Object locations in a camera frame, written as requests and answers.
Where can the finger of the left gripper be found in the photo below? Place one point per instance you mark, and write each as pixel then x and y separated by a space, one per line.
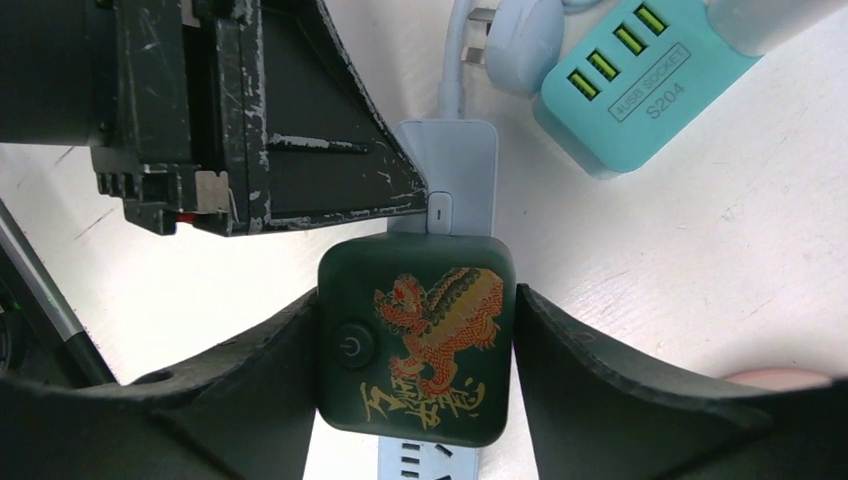
pixel 304 146

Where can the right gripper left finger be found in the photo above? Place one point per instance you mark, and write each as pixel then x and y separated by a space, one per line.
pixel 243 409

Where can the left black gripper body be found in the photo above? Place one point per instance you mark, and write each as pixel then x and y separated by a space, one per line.
pixel 136 82

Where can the green patterned small adapter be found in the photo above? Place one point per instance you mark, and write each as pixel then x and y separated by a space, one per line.
pixel 415 337

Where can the teal power strip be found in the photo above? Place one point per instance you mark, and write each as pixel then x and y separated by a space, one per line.
pixel 634 82

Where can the white power strip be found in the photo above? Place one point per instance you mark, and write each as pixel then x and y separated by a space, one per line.
pixel 458 160

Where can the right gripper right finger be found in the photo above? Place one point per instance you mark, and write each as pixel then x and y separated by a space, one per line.
pixel 600 409

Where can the pale pink round socket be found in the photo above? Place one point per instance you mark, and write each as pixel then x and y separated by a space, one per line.
pixel 779 379

